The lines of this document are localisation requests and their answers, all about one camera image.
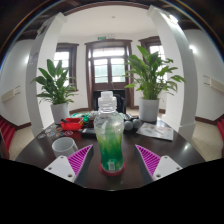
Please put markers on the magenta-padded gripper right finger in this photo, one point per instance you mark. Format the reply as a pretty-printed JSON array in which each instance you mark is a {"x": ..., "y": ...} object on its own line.
[{"x": 165, "y": 166}]

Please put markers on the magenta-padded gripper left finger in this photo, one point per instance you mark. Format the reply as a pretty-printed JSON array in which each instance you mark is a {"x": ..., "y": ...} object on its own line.
[{"x": 60, "y": 166}]

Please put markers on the clear bottle with green drink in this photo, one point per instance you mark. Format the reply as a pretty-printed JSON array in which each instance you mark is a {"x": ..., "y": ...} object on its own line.
[{"x": 109, "y": 133}]

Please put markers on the white cup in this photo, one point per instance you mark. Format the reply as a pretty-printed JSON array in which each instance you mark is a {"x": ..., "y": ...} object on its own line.
[{"x": 63, "y": 146}]

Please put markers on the printed magazine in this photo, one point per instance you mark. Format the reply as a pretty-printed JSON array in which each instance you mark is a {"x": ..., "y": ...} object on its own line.
[{"x": 156, "y": 131}]

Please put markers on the red plastic box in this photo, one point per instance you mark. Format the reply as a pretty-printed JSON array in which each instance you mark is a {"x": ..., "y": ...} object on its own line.
[{"x": 71, "y": 125}]

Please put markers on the black box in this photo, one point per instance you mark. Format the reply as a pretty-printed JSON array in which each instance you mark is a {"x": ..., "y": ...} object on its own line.
[{"x": 88, "y": 132}]

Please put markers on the grey ball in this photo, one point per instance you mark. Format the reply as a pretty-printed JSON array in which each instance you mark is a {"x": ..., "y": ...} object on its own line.
[
  {"x": 137, "y": 123},
  {"x": 128, "y": 125}
]

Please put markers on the flat round red coaster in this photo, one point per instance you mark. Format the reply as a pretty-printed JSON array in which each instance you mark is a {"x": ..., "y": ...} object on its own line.
[{"x": 111, "y": 173}]

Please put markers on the green box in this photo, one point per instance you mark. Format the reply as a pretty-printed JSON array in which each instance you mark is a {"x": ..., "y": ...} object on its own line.
[{"x": 80, "y": 116}]

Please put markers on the potted plant in white pot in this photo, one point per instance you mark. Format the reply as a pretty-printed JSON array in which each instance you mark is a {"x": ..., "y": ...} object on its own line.
[
  {"x": 149, "y": 109},
  {"x": 60, "y": 112}
]

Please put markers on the black chair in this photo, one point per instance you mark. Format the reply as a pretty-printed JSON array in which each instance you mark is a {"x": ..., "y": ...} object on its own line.
[{"x": 120, "y": 103}]

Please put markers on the brown-framed window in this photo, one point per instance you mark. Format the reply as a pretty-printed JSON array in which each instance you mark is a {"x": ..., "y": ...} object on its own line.
[
  {"x": 155, "y": 50},
  {"x": 61, "y": 58}
]

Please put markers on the brown wooden double door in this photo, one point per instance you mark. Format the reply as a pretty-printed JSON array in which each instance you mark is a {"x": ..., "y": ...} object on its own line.
[{"x": 106, "y": 66}]

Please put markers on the green exit sign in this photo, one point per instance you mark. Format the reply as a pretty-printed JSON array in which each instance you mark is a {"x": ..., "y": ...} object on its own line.
[{"x": 102, "y": 37}]

